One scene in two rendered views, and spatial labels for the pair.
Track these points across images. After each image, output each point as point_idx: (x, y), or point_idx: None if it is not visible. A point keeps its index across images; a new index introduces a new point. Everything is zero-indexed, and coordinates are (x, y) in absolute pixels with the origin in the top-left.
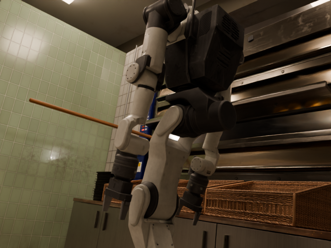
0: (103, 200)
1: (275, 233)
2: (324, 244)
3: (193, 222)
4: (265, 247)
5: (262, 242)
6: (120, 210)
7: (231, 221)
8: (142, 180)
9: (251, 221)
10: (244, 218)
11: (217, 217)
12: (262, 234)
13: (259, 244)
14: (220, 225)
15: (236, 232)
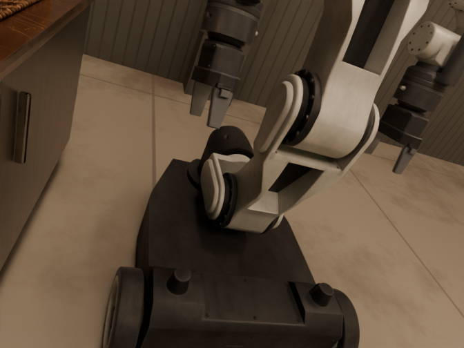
0: (411, 158)
1: (65, 26)
2: (85, 12)
3: (202, 109)
4: (55, 63)
5: (54, 55)
6: (376, 143)
7: (31, 47)
8: (374, 96)
9: (13, 13)
10: (3, 12)
11: (8, 56)
12: (56, 40)
13: (51, 64)
14: (9, 77)
15: (31, 69)
